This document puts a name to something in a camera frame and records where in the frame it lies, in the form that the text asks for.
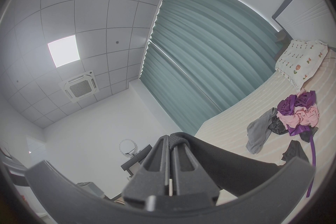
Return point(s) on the grey bedside table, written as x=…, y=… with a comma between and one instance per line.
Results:
x=282, y=44

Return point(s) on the pile of clothes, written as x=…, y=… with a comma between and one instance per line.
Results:
x=301, y=112

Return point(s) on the square ceiling light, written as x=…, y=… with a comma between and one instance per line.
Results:
x=64, y=51

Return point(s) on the round white mirror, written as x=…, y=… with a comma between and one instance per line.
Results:
x=127, y=147

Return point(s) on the grey garment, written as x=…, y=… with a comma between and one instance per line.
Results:
x=258, y=131

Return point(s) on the bed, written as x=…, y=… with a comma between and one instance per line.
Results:
x=231, y=123

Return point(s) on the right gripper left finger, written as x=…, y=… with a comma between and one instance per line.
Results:
x=147, y=186

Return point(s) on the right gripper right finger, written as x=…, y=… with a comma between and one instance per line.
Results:
x=183, y=186

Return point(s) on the blue-green curtain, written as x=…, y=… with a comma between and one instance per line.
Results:
x=170, y=91
x=210, y=34

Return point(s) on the black T-shirt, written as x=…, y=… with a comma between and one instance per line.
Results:
x=223, y=165

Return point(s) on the black chest of drawers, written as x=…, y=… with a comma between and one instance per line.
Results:
x=136, y=161

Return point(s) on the white printed pillow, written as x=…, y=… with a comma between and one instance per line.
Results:
x=301, y=60

